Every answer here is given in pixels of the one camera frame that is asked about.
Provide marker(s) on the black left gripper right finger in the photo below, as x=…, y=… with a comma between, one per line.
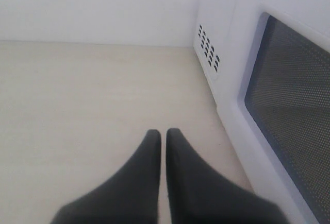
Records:
x=200, y=194

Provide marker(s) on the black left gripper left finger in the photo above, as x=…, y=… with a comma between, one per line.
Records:
x=129, y=196

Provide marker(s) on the white microwave door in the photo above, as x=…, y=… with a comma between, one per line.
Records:
x=273, y=99

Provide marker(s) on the white microwave oven body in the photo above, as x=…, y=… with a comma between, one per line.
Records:
x=214, y=18

